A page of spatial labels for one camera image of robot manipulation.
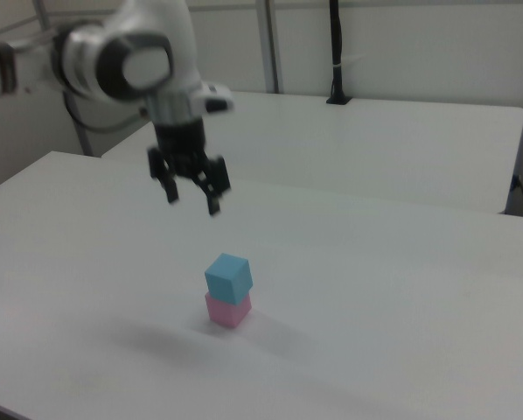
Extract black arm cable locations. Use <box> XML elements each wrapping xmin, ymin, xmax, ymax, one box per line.
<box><xmin>62</xmin><ymin>89</ymin><xmax>152</xmax><ymax>133</ymax></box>

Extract pink cube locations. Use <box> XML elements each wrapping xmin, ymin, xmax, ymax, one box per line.
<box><xmin>204</xmin><ymin>291</ymin><xmax>253</xmax><ymax>328</ymax></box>

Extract white table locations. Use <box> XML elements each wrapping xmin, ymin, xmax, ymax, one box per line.
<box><xmin>101</xmin><ymin>90</ymin><xmax>523</xmax><ymax>215</ymax></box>

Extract aluminium frame post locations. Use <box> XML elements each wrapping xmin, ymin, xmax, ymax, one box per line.
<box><xmin>255</xmin><ymin>0</ymin><xmax>285</xmax><ymax>94</ymax></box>
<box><xmin>31</xmin><ymin>0</ymin><xmax>93</xmax><ymax>158</ymax></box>

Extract blue cube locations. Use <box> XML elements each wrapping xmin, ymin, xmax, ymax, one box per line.
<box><xmin>204</xmin><ymin>252</ymin><xmax>254</xmax><ymax>305</ymax></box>

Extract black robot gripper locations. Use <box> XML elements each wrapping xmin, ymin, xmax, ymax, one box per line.
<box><xmin>147</xmin><ymin>120</ymin><xmax>232</xmax><ymax>216</ymax></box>

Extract black strap on arm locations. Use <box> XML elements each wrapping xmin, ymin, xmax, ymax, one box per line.
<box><xmin>0</xmin><ymin>42</ymin><xmax>17</xmax><ymax>95</ymax></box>

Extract black pole with clamp base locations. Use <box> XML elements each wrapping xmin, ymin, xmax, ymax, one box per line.
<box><xmin>325</xmin><ymin>0</ymin><xmax>353</xmax><ymax>105</ymax></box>

